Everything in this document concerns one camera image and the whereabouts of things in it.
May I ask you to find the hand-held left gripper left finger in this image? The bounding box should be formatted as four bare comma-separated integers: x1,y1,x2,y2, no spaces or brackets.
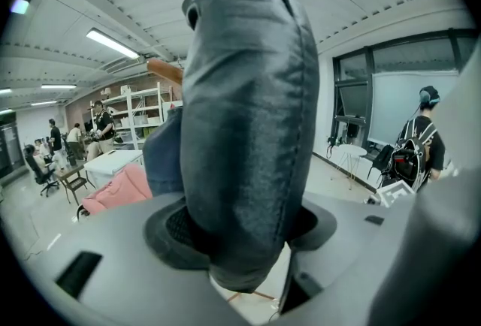
24,193,251,326

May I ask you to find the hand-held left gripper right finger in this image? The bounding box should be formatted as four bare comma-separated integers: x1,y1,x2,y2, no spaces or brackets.
280,50,481,326

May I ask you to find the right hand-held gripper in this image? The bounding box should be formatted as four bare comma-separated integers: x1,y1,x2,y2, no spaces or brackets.
375,182,418,206

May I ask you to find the round white side table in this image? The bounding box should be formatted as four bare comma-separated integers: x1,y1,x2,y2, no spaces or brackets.
335,143,368,191

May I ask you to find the pink sofa chair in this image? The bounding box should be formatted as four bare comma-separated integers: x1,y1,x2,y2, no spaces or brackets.
80,162,154,219

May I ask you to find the white roller screen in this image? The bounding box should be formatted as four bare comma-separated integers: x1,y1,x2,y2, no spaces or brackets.
367,71,461,147

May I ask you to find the black office chair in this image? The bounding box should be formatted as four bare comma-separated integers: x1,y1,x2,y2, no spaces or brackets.
25,153,61,198

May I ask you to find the navy blue hanging bag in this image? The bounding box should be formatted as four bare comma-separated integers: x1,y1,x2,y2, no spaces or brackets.
142,108,186,198

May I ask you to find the black framed window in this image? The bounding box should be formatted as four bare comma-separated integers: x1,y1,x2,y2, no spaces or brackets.
332,28,481,152

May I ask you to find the group of white storage bins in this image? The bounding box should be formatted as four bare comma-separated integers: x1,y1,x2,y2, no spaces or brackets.
112,113,163,147

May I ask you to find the black double door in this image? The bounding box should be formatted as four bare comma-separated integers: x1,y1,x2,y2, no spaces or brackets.
0,112,26,180

